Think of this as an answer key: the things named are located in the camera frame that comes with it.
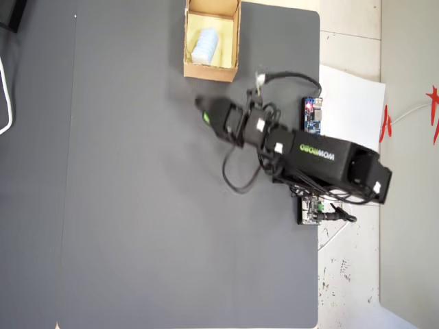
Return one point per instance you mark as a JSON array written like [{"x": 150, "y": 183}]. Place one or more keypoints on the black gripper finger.
[
  {"x": 206, "y": 117},
  {"x": 205, "y": 103}
]

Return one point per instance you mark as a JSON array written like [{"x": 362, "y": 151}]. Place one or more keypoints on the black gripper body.
[{"x": 228, "y": 125}]

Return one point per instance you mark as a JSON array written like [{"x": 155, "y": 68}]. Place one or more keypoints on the light blue yarn-wrapped block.
[{"x": 205, "y": 46}]

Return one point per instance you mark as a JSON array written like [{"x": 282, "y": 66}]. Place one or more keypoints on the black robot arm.
[{"x": 322, "y": 161}]

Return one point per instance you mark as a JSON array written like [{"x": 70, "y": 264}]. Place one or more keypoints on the open cardboard box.
[{"x": 210, "y": 73}]

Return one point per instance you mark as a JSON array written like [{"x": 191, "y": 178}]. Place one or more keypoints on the yellow paper lining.
[{"x": 227, "y": 41}]

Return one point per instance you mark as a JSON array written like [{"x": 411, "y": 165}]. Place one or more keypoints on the blue circuit board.
[{"x": 312, "y": 116}]

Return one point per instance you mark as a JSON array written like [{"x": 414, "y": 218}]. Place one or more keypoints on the dark grey textured mat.
[
  {"x": 31, "y": 205},
  {"x": 154, "y": 205}
]

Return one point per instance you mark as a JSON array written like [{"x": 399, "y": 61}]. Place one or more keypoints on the green circuit board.
[{"x": 310, "y": 212}]

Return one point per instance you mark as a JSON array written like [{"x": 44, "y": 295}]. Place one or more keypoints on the white paper sheet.
[{"x": 353, "y": 109}]

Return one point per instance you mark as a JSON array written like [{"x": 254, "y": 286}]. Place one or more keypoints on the black plug connector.
[{"x": 337, "y": 216}]

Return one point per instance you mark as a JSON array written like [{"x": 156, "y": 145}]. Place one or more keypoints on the red paper cutout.
[
  {"x": 386, "y": 130},
  {"x": 435, "y": 113}
]

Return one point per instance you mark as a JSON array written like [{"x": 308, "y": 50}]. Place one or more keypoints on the black object corner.
[{"x": 12, "y": 13}]

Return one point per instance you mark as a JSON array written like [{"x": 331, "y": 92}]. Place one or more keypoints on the white curved frame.
[{"x": 8, "y": 103}]

